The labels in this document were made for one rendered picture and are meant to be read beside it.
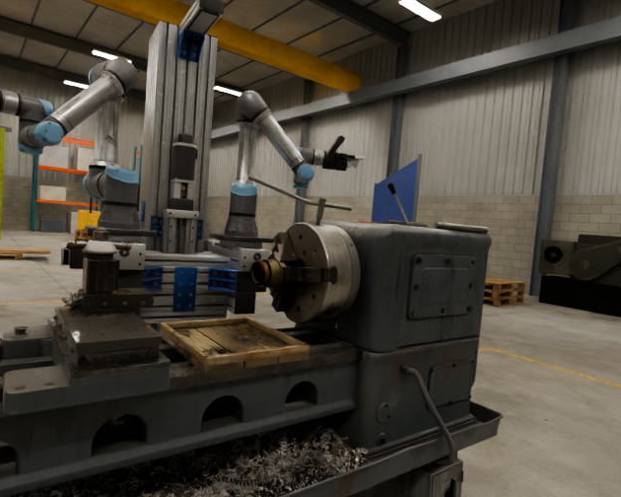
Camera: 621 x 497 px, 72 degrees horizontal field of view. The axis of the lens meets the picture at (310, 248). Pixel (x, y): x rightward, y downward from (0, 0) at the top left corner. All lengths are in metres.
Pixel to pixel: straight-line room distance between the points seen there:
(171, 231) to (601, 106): 10.81
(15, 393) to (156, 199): 1.20
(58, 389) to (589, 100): 11.67
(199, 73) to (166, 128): 0.29
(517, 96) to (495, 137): 1.11
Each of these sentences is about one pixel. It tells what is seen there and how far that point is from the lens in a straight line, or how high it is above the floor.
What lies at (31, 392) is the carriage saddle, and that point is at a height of 0.90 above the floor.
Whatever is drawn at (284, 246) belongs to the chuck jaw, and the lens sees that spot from 1.34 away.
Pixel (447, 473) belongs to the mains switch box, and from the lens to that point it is 1.72.
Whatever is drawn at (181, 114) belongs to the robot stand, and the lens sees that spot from 2.01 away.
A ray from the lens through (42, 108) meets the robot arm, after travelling 1.81.
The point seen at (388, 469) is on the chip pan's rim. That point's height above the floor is 0.55.
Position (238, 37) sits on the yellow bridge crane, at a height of 6.21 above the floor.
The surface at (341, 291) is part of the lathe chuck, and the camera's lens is 1.26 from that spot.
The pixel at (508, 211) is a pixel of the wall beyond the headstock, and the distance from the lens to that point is 12.07.
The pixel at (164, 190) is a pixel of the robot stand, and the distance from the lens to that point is 1.95.
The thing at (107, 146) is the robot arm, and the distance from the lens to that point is 1.89.
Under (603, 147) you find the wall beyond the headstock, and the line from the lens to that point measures 11.54.
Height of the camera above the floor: 1.23
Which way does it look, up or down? 3 degrees down
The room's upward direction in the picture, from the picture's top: 5 degrees clockwise
